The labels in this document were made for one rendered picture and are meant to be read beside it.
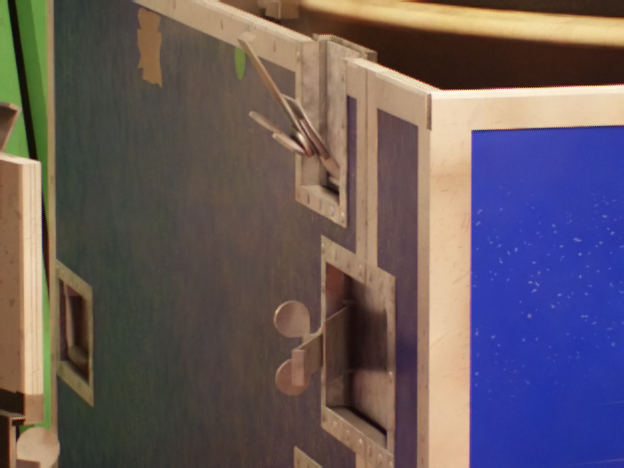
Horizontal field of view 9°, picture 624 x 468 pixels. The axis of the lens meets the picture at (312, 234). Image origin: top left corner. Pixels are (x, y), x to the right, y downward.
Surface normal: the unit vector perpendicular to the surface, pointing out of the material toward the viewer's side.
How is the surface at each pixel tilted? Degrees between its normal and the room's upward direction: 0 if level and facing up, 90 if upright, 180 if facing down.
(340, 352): 90
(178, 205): 90
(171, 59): 90
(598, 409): 90
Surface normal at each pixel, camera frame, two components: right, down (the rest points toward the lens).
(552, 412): 0.26, 0.15
